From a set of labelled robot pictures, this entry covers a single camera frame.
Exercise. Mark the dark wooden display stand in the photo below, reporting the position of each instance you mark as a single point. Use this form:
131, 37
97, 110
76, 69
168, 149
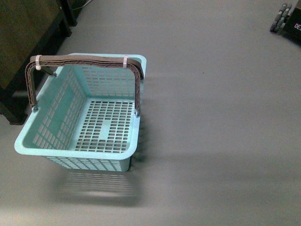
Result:
26, 27

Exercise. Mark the light blue plastic basket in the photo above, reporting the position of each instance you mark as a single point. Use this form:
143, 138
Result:
86, 117

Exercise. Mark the brown basket handle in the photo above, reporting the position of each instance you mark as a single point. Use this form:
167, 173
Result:
40, 62

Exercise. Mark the black cardboard box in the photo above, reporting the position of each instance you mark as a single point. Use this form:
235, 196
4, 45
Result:
292, 27

